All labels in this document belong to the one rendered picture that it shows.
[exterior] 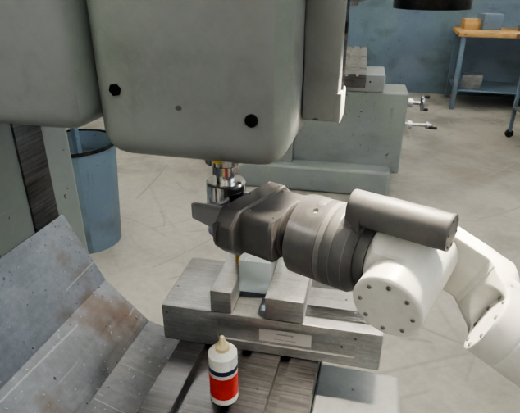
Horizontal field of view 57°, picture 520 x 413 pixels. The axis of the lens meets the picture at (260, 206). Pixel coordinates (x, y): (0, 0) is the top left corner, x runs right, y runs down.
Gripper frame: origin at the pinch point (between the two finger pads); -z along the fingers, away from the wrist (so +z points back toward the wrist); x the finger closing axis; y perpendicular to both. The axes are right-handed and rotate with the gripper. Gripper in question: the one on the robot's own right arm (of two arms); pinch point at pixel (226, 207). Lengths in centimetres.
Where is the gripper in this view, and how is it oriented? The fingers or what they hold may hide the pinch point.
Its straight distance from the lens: 58.6
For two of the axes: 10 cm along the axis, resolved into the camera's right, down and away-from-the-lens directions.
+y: 0.1, 9.0, 4.3
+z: 8.1, 2.5, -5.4
